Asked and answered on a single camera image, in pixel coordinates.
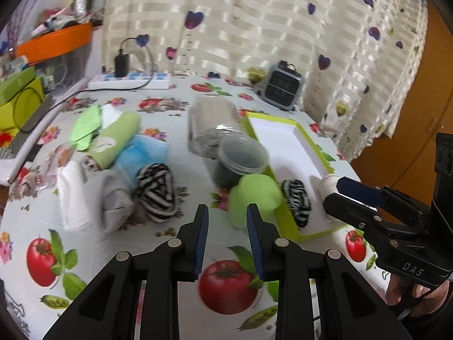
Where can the cream striped heart curtain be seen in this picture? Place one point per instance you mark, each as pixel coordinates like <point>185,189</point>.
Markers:
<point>247,24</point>

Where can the person's right hand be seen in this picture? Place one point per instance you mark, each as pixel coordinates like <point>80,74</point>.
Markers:
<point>407,290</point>

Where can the light green plastic lid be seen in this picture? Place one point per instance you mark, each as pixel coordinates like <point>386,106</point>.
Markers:
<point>253,194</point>

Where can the wooden cabinet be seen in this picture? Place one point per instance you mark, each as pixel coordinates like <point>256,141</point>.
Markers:
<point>417,113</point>

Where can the green sock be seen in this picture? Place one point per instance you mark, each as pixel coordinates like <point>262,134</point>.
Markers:
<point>116,134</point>

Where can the large black white striped sock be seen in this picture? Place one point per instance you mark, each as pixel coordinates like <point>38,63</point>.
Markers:
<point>155,191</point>

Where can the small grey desk fan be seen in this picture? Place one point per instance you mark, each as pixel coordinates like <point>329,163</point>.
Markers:
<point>283,85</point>

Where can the blue rolled cloth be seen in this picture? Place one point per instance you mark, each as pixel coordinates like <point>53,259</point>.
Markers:
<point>141,156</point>

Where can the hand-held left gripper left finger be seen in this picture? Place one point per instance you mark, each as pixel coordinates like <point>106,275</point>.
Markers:
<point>201,241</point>

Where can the flat green box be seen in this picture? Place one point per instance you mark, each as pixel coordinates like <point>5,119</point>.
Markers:
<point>17,85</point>

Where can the grey sock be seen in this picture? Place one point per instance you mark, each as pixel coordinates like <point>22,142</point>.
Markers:
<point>113,202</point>

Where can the orange storage box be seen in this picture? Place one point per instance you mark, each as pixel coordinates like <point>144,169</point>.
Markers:
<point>53,42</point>

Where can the white folded cloth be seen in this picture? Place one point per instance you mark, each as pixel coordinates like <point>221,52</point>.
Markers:
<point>72,202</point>

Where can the lime rimmed white tray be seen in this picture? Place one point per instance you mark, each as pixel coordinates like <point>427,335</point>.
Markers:
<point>283,141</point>

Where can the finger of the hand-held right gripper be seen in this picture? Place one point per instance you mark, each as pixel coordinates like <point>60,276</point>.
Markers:
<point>350,209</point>
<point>357,189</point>

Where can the white power strip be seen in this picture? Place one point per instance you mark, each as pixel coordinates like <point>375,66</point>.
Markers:
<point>106,83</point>

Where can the small black white striped sock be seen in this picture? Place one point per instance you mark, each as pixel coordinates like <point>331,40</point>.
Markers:
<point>297,202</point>

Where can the lime yellow box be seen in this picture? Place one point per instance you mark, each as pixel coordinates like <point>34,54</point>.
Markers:
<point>24,113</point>

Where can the black charger plug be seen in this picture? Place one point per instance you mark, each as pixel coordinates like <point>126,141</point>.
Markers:
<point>121,65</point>

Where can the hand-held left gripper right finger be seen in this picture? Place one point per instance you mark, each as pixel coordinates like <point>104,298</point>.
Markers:
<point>253,244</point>

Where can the dark clear plastic jar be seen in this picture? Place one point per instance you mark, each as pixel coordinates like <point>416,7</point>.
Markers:
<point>242,159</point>

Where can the clear storage box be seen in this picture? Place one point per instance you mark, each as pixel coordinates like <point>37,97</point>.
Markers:
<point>70,63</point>

